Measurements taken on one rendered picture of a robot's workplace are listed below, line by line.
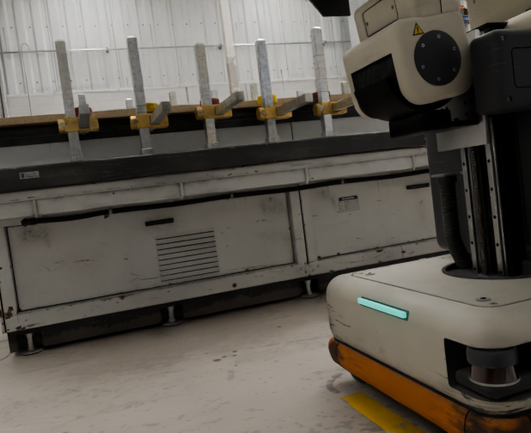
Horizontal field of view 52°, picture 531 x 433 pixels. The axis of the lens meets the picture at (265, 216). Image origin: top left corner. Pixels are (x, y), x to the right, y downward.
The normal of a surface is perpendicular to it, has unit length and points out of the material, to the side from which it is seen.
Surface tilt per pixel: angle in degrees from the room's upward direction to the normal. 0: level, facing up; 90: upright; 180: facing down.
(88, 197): 90
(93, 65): 90
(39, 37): 90
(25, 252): 90
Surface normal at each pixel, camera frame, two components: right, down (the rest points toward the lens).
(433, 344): -0.94, 0.14
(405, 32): 0.32, 0.01
